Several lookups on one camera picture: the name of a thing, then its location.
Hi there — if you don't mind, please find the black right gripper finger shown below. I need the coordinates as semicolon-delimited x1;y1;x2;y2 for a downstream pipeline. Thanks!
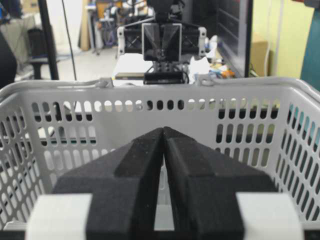
162;126;306;240
24;127;165;240

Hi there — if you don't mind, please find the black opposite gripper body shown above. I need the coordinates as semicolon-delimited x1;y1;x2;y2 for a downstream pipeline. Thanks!
117;22;207;62

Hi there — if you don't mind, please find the opposite right gripper finger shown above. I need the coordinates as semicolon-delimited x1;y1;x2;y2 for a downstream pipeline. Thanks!
142;24;161;60
161;24;180;60

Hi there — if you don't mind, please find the grey plastic shopping basket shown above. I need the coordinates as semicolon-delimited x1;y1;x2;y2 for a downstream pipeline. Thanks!
0;77;320;229

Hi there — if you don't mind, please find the white crumpled bag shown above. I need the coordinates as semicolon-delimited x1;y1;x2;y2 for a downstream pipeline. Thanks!
188;56;211;78

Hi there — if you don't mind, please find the cardboard box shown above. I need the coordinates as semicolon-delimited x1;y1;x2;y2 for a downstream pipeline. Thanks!
250;39;268;77

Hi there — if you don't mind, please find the black vertical stand pole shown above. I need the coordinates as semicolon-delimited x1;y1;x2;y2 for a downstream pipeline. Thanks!
37;0;59;81

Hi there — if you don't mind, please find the black office chair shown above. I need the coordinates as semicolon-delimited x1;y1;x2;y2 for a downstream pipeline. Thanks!
0;32;49;89

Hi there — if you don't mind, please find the teal cylinder object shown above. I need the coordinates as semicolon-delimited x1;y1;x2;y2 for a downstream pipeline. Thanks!
300;0;320;91

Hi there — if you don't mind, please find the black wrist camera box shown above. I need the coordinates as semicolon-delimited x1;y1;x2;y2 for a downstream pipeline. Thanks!
143;61;190;85

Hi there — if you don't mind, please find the black hanging cable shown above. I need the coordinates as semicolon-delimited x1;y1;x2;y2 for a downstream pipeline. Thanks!
60;0;78;81

